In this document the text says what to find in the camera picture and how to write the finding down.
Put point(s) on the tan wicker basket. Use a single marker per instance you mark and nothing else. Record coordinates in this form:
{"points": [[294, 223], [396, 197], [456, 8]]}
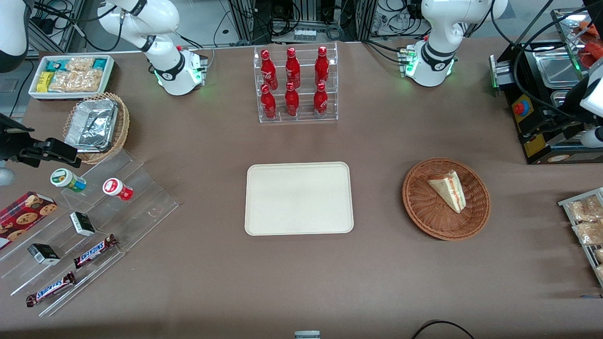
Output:
{"points": [[123, 127]]}

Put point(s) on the red lid cup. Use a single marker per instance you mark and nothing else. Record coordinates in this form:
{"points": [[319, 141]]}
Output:
{"points": [[115, 188]]}

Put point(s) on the white power strip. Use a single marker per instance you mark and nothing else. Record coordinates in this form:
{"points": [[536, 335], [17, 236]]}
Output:
{"points": [[305, 34]]}

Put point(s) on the small black box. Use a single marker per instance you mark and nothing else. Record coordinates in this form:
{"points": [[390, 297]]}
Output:
{"points": [[82, 224], [43, 254]]}

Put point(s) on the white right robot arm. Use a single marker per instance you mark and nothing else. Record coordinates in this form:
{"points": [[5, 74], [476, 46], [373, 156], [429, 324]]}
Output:
{"points": [[165, 19]]}

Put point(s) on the clear bag of crackers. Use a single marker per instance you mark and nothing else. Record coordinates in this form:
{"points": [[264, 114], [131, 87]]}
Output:
{"points": [[77, 81]]}

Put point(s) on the steel food pan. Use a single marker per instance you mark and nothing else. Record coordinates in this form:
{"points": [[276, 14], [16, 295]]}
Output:
{"points": [[558, 70], [560, 99]]}

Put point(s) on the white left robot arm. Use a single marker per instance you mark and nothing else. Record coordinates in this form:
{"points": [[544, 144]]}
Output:
{"points": [[440, 42]]}

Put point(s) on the round brown wicker basket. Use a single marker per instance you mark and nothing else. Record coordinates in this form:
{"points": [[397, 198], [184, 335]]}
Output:
{"points": [[424, 212]]}

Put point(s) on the tray of packaged bread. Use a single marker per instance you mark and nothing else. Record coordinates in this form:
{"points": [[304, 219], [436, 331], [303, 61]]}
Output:
{"points": [[565, 203]]}

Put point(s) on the small grey object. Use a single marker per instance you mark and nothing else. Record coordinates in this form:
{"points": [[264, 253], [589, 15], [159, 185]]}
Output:
{"points": [[307, 335]]}

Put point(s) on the yellow snack packet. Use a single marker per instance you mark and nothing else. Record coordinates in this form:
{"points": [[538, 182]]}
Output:
{"points": [[44, 81]]}

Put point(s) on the black food warmer machine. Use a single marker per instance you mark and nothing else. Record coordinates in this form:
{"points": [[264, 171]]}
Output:
{"points": [[541, 150]]}

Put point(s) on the red cookie box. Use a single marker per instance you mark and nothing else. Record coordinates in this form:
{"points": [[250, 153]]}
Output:
{"points": [[23, 216]]}

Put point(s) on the clear acrylic bottle rack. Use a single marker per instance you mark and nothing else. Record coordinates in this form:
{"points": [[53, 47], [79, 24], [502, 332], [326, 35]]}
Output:
{"points": [[304, 120]]}

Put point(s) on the green lid cup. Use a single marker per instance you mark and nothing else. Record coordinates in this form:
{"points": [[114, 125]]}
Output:
{"points": [[63, 178]]}

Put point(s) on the teal snack packet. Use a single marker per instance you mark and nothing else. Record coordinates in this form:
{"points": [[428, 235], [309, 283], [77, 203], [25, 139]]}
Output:
{"points": [[55, 65]]}

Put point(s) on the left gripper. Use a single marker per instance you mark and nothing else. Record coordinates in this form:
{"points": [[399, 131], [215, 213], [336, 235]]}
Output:
{"points": [[566, 116]]}

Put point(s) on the triangular sandwich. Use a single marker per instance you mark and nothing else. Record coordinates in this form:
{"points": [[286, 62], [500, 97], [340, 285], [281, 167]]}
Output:
{"points": [[450, 190]]}

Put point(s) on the clear acrylic stepped shelf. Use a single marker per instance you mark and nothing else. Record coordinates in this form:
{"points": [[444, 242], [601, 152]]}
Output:
{"points": [[141, 207]]}

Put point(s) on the clear bag of snacks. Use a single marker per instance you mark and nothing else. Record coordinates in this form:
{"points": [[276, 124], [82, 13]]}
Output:
{"points": [[586, 209], [589, 233]]}

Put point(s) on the red cola bottle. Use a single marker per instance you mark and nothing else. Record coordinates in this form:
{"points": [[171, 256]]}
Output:
{"points": [[292, 68], [320, 102], [321, 66], [292, 103], [268, 106], [269, 70]]}

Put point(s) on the white plastic snack bin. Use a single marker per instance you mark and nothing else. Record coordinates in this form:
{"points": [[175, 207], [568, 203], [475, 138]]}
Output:
{"points": [[33, 89]]}

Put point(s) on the silver foil container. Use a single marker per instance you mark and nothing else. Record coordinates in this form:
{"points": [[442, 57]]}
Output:
{"points": [[92, 125]]}

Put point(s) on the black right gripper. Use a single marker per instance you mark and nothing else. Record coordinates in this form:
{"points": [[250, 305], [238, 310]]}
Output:
{"points": [[10, 143]]}

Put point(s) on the grey box with green light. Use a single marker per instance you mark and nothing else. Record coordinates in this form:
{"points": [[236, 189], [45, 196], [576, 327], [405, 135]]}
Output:
{"points": [[500, 75]]}

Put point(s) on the snickers chocolate bar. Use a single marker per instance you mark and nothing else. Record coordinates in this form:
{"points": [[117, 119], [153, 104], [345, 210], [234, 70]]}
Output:
{"points": [[94, 251], [49, 289]]}

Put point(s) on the cream rectangular tray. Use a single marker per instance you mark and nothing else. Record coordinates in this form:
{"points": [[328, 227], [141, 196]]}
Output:
{"points": [[299, 197]]}

